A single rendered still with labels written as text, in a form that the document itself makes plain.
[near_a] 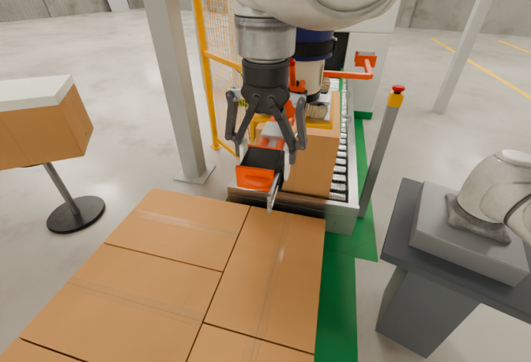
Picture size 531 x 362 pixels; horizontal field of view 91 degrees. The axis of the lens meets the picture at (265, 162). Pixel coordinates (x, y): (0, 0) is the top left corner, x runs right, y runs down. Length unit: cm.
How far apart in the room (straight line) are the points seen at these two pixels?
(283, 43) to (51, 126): 169
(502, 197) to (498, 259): 20
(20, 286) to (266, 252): 161
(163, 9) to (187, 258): 150
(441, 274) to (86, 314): 125
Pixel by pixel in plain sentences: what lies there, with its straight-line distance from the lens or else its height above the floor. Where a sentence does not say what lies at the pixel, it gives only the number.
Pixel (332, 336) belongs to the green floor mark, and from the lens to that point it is 169.
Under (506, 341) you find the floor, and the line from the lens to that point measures 207.
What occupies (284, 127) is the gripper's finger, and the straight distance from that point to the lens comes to 46.
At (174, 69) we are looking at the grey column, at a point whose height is 100.
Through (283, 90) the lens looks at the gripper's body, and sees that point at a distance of 43.
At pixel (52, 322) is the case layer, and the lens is 133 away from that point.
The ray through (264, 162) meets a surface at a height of 126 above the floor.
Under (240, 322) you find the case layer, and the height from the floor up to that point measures 54.
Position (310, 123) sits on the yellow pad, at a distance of 94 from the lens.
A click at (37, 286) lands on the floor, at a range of 225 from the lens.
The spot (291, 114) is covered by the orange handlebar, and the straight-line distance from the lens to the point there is 70.
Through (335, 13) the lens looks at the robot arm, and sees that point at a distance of 21.
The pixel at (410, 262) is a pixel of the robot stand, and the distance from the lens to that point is 108.
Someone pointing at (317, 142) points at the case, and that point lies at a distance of 125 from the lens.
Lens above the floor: 155
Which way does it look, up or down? 36 degrees down
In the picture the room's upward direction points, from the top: straight up
